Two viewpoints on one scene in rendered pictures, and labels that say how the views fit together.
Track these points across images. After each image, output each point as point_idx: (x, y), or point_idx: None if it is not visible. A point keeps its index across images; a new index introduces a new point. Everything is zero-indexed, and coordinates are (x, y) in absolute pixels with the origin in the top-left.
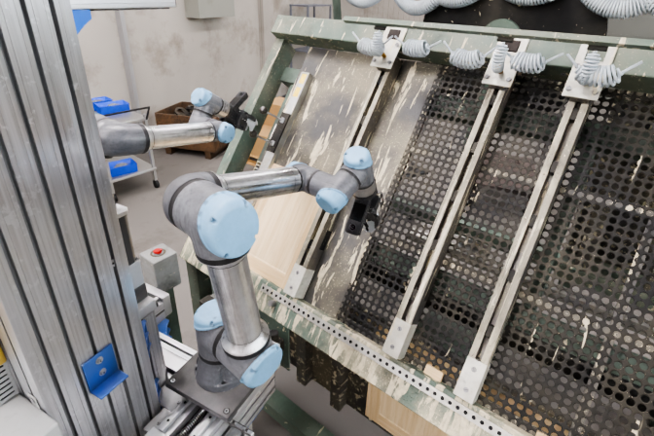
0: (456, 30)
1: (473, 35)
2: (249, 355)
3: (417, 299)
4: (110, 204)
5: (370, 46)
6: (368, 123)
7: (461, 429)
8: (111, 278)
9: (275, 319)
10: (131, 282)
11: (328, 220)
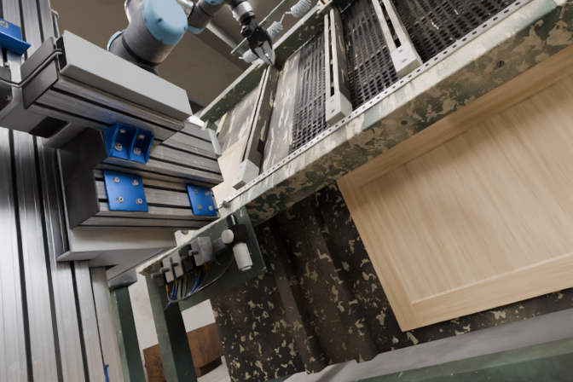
0: None
1: (305, 15)
2: None
3: (336, 80)
4: None
5: (250, 50)
6: (266, 83)
7: (425, 79)
8: None
9: (231, 212)
10: (49, 13)
11: (257, 130)
